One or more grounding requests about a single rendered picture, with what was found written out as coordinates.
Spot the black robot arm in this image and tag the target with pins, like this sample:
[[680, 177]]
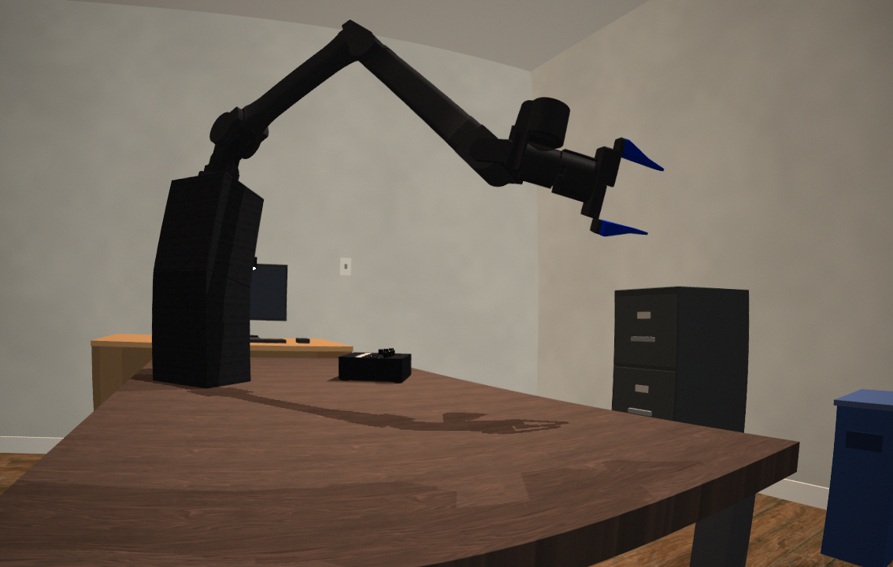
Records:
[[542, 121]]

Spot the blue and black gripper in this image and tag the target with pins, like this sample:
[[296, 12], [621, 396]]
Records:
[[589, 179]]

